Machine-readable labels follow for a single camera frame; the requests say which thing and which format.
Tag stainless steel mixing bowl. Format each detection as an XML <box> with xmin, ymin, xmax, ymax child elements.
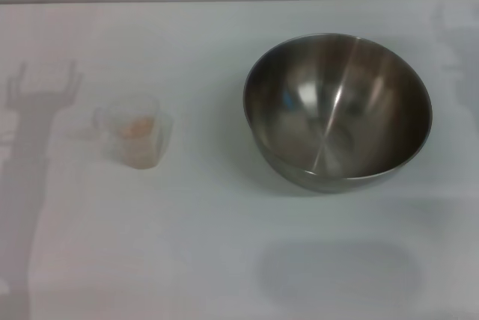
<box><xmin>242</xmin><ymin>32</ymin><xmax>434</xmax><ymax>194</ymax></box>

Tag white rice grains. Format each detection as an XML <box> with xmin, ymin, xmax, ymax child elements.
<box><xmin>119</xmin><ymin>116</ymin><xmax>155</xmax><ymax>167</ymax></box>

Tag clear plastic measuring cup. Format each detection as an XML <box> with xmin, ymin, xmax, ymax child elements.
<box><xmin>92</xmin><ymin>94</ymin><xmax>175</xmax><ymax>170</ymax></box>

